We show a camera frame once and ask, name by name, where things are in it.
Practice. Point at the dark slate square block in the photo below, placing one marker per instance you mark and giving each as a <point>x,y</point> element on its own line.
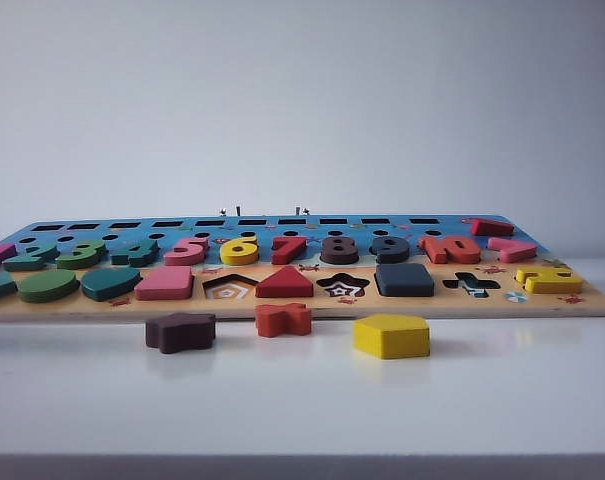
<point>404,281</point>

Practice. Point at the red number seven block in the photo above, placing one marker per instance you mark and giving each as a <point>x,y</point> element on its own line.
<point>287,253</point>

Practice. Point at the brown number eight block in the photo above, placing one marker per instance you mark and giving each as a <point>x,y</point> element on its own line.
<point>339,259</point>

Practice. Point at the red triangle block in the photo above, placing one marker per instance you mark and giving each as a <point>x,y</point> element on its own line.
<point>284,285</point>

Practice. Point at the yellow number six block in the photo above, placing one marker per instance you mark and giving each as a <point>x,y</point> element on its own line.
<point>237,259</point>

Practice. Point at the orange cross block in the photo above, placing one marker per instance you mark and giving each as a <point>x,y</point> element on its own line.
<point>282,320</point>

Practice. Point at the slate number nine block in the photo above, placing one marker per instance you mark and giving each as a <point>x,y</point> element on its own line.
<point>392,259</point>

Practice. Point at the pink number five block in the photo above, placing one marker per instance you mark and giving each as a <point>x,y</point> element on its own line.
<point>182,258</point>

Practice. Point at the yellow pentagon block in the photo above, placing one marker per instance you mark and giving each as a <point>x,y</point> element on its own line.
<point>392,341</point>

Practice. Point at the colourful wooden puzzle board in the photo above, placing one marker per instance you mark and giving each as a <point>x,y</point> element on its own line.
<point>422,305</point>

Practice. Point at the orange number ten block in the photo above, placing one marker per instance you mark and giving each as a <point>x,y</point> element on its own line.
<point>442,250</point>

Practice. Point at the pink quadrilateral block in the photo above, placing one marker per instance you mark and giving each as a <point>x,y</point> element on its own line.
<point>162,288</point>

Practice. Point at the brown star block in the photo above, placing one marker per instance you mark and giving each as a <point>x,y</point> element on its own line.
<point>181,336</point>

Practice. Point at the teal number four block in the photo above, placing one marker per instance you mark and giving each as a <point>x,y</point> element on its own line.
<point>137,256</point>

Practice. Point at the red symbol block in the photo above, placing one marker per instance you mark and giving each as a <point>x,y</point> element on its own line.
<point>492,227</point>

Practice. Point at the teal heart block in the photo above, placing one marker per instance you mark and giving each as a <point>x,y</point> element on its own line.
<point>109,285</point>

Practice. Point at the pink angle symbol block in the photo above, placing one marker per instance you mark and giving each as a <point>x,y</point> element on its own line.
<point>517,253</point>

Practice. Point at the green number three block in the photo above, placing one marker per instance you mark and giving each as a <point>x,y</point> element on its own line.
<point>82,256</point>

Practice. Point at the yellow symbol block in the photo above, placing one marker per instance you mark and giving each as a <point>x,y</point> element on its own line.
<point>547,285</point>

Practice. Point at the green oval block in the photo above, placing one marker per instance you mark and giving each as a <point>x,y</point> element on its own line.
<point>47,288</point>

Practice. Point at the teal-green number two block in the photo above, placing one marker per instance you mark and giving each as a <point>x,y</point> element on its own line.
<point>29,261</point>

